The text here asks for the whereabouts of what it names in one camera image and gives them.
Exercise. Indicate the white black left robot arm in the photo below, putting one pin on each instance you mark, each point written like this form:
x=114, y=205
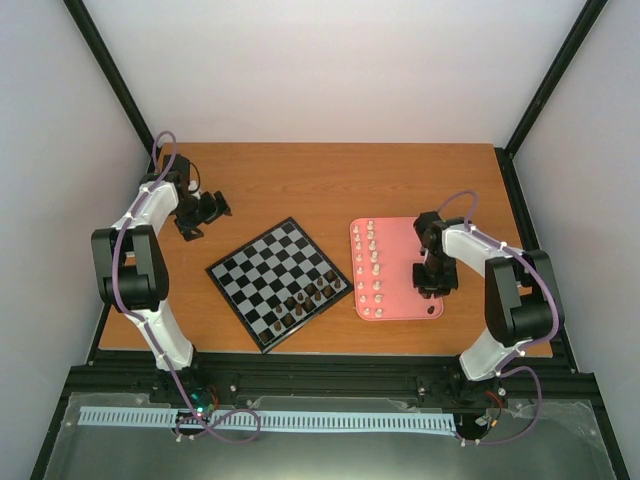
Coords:
x=131, y=272

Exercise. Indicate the black aluminium frame base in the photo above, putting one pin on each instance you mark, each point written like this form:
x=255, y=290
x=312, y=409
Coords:
x=324, y=187

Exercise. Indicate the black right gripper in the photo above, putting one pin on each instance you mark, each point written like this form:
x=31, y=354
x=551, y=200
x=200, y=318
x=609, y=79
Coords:
x=439, y=290

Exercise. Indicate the pink plastic tray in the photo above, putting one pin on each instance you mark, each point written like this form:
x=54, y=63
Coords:
x=398, y=249

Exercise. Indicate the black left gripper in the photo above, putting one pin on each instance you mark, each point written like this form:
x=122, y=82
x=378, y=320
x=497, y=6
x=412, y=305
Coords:
x=212, y=213

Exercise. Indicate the black white chessboard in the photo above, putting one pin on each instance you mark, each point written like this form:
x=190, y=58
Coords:
x=262, y=274

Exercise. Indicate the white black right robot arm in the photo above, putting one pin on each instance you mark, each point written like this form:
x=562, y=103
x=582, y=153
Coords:
x=522, y=306

